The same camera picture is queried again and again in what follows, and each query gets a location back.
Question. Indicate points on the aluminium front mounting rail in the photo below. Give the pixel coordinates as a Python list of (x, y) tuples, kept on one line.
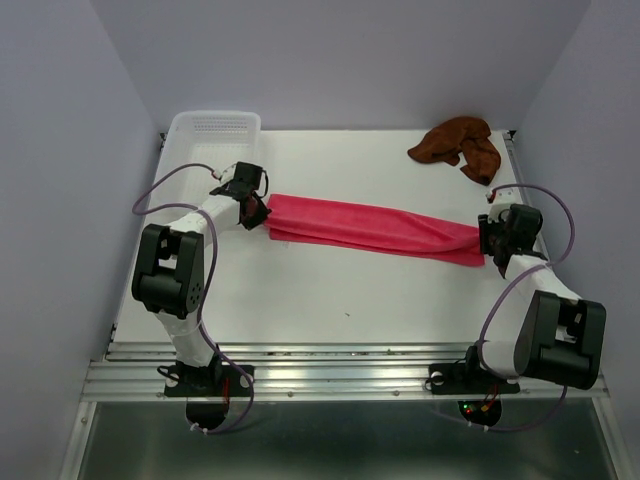
[(288, 372)]

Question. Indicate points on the aluminium table edge rail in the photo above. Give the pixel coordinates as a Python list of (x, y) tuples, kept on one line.
[(550, 312)]

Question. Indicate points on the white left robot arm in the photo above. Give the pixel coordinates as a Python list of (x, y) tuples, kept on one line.
[(175, 262)]

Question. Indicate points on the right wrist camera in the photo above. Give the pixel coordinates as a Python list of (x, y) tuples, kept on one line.
[(503, 196)]

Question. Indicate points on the pink microfibre towel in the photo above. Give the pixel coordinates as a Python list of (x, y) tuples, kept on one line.
[(372, 228)]

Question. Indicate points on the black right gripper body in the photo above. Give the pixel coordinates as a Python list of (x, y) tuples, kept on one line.
[(502, 235)]

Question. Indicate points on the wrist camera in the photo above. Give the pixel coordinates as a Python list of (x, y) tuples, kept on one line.
[(503, 196), (225, 175)]

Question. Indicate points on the white plastic basket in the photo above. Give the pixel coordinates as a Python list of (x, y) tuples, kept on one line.
[(216, 138)]

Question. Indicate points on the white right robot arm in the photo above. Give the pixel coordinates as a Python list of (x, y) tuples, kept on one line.
[(574, 366)]

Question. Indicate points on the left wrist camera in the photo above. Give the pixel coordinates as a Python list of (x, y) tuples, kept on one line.
[(225, 175)]

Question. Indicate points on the brown microfibre towel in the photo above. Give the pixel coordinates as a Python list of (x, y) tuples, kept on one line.
[(464, 135)]

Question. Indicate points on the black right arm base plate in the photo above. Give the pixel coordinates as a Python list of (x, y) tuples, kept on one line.
[(455, 378)]

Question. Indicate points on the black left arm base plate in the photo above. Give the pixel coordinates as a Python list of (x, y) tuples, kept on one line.
[(215, 381)]

